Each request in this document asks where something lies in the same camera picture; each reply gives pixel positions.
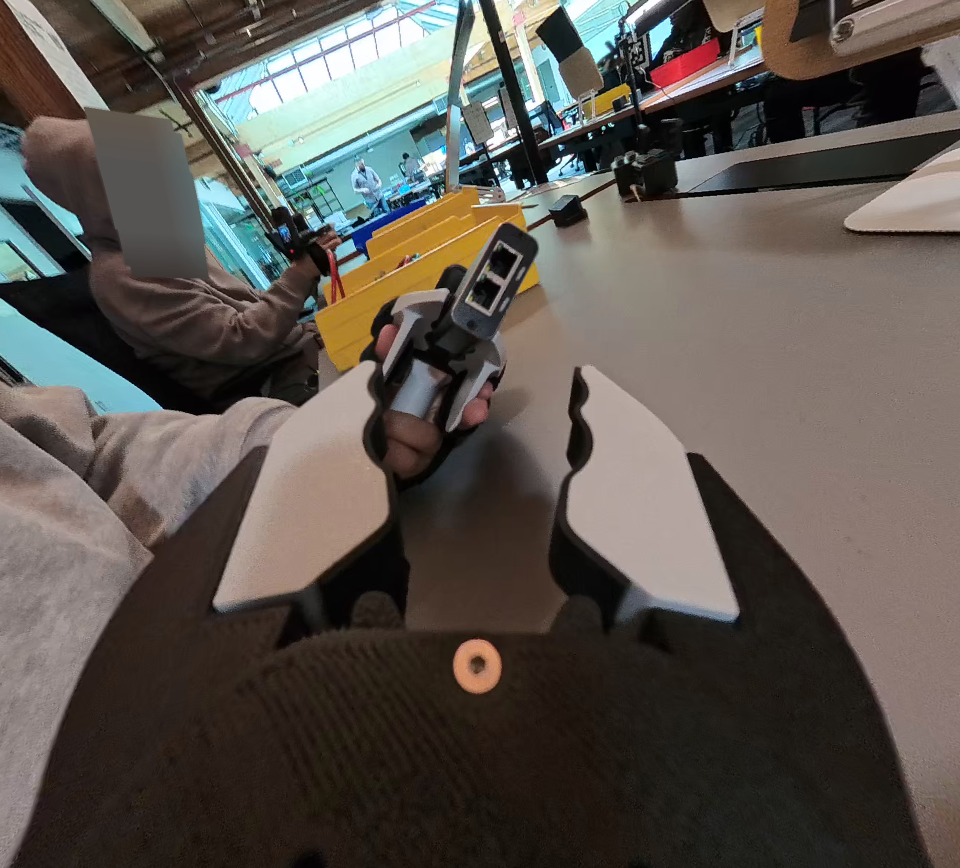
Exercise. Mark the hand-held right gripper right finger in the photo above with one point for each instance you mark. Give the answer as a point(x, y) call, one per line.
point(645, 523)

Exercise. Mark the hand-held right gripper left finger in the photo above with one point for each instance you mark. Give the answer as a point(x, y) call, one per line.
point(315, 493)

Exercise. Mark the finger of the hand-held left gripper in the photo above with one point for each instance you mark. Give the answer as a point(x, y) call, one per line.
point(409, 313)
point(480, 381)

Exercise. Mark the yellow plastic bin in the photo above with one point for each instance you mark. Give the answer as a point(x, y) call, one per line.
point(360, 328)
point(420, 223)

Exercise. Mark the black network adapter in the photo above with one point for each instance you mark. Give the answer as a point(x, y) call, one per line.
point(491, 276)

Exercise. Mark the person's left forearm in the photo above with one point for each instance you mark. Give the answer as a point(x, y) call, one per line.
point(187, 448)

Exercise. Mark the person's left hand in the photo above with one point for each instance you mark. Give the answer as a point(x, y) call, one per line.
point(409, 444)

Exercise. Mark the blue plastic bin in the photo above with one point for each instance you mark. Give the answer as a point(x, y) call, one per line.
point(367, 231)

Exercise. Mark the small black box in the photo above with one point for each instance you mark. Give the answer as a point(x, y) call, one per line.
point(568, 211)

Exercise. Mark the silver computer monitor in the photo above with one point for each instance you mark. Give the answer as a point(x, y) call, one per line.
point(459, 96)

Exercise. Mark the black charger block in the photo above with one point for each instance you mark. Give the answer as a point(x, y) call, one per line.
point(649, 171)

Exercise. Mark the black steel column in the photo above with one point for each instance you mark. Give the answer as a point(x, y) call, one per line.
point(499, 43)

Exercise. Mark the black office chair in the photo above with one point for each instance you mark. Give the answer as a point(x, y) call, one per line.
point(60, 313)

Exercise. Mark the red plastic bin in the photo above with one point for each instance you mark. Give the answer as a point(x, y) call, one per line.
point(686, 66)

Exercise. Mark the black desk mat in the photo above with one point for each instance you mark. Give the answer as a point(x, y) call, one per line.
point(810, 175)

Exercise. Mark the white screen stand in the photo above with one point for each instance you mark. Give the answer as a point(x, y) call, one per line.
point(907, 205)

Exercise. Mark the white paper sign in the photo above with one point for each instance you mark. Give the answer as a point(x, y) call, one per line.
point(45, 43)

